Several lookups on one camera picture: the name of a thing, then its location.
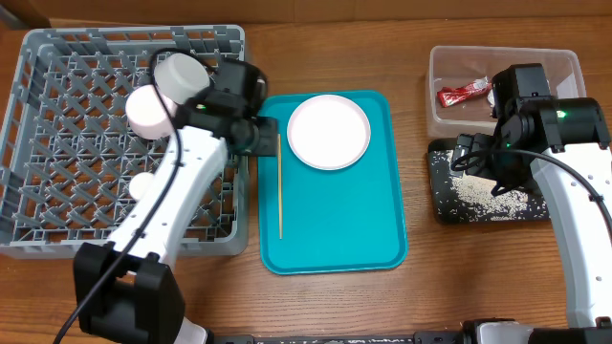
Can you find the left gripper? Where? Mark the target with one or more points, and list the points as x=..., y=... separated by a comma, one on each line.
x=268, y=139

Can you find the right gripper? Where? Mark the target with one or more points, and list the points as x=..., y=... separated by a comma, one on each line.
x=471, y=149

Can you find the white rice grains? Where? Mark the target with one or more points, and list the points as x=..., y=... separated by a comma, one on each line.
x=487, y=200

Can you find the white round plate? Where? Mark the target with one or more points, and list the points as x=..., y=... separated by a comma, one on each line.
x=328, y=132

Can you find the red snack wrapper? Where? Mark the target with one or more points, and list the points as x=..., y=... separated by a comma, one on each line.
x=450, y=96

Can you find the grey bowl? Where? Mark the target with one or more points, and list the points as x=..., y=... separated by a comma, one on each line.
x=181, y=77

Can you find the pink shallow bowl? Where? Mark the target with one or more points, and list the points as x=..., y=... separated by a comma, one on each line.
x=146, y=115

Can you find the white paper cup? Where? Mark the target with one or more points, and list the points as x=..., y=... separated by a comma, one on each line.
x=139, y=185

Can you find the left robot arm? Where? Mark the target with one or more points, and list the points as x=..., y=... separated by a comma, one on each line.
x=126, y=290

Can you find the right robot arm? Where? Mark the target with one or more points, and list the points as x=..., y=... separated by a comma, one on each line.
x=562, y=148

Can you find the black food waste tray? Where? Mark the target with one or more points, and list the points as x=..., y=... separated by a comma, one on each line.
x=442, y=205

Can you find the grey dishwasher rack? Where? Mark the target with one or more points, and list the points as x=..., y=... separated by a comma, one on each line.
x=67, y=152

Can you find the teal plastic tray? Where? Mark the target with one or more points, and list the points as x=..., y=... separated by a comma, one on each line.
x=336, y=221

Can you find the clear plastic bin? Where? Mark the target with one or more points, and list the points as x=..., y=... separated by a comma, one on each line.
x=457, y=66

